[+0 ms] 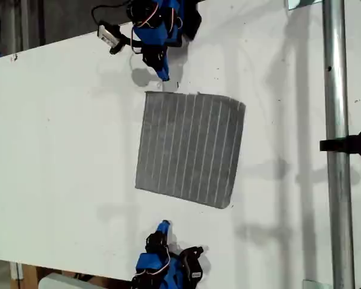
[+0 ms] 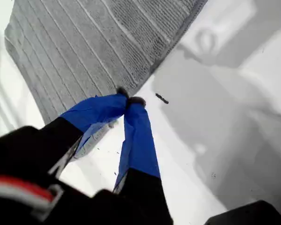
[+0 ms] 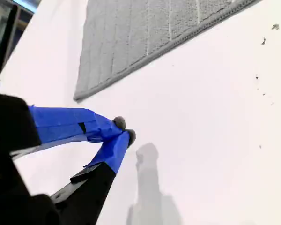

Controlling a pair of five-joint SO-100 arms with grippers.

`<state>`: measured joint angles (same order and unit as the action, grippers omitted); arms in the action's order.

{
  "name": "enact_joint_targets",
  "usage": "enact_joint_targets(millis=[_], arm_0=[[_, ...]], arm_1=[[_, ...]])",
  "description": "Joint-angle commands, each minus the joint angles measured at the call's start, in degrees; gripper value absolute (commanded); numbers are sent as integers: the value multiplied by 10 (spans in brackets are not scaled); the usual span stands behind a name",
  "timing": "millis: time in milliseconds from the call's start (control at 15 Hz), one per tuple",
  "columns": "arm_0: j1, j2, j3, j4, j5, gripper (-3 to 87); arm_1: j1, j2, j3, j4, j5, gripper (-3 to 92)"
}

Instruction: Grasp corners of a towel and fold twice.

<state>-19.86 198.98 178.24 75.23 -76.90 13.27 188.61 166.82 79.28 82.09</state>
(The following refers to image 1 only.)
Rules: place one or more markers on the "grey striped towel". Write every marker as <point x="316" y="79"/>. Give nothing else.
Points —
<point x="189" y="147"/>

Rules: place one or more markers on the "white box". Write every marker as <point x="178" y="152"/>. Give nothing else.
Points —
<point x="63" y="282"/>

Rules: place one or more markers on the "wooden table leg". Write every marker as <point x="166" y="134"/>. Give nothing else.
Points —
<point x="28" y="277"/>

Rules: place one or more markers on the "black clamp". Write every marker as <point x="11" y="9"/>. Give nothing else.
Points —
<point x="349" y="144"/>

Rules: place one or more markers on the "black camera stalk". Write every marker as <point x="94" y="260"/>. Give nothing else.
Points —
<point x="123" y="42"/>

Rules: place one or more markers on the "steel post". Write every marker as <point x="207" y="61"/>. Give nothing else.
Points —
<point x="337" y="90"/>

